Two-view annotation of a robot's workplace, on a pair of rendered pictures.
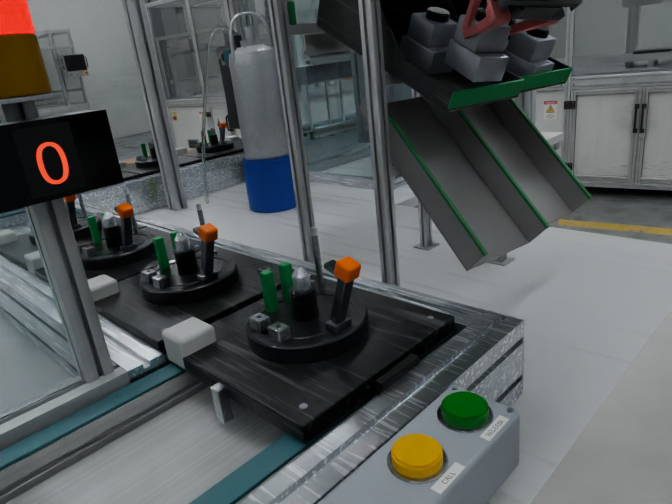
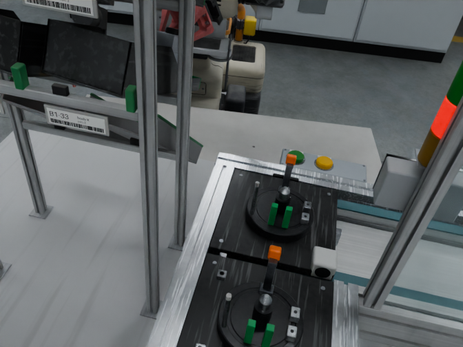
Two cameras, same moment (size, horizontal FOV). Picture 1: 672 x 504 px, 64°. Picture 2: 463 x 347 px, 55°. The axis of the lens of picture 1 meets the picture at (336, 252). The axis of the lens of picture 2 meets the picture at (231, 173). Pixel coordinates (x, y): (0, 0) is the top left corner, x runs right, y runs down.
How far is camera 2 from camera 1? 1.21 m
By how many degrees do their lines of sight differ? 103
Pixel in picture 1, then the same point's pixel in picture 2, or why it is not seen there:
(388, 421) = (312, 175)
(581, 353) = (172, 166)
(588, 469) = not seen: hidden behind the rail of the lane
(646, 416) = (213, 151)
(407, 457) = (329, 162)
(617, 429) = not seen: hidden behind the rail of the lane
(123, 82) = not seen: outside the picture
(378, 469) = (333, 171)
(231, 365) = (325, 231)
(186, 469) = (361, 245)
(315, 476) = (348, 184)
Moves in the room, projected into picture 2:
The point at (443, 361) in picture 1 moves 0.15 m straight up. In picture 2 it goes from (267, 169) to (278, 116)
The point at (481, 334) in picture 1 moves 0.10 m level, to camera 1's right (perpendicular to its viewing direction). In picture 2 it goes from (235, 164) to (213, 141)
